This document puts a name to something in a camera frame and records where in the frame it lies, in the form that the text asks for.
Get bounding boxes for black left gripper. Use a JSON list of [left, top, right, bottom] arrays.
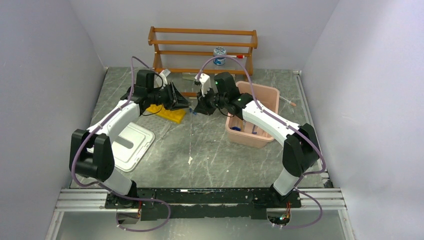
[[148, 82, 192, 112]]

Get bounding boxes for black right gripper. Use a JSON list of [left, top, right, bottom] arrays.
[[194, 85, 228, 116]]

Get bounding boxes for graduated cylinder blue base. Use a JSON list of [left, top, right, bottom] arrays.
[[230, 126, 242, 132]]

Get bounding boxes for blue safety glasses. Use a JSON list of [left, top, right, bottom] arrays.
[[251, 124, 258, 135]]

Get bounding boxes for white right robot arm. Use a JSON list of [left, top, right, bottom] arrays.
[[194, 72, 320, 207]]

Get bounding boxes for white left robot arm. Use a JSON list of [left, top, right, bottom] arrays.
[[69, 69, 189, 208]]

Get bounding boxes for yellow test tube rack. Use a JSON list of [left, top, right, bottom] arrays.
[[146, 104, 186, 124]]

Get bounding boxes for white box left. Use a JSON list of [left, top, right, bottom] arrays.
[[182, 72, 197, 81]]

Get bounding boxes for pink plastic bin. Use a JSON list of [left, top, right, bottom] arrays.
[[225, 83, 280, 148]]

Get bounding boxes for wooden shelf rack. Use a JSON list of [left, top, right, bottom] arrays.
[[148, 26, 259, 77]]

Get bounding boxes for blue white jar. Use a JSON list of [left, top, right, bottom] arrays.
[[213, 46, 227, 66]]

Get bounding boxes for white plastic lid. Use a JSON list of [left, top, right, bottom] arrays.
[[86, 121, 156, 173]]

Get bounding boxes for glass rod orange tip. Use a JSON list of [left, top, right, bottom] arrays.
[[279, 95, 297, 107]]

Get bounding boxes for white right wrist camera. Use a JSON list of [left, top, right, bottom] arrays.
[[195, 73, 211, 97]]

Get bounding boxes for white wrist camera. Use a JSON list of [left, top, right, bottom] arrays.
[[157, 68, 172, 89], [195, 73, 211, 97]]

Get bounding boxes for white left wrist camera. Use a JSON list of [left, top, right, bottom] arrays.
[[157, 68, 172, 89]]

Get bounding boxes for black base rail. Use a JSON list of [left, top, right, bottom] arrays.
[[104, 187, 302, 221]]

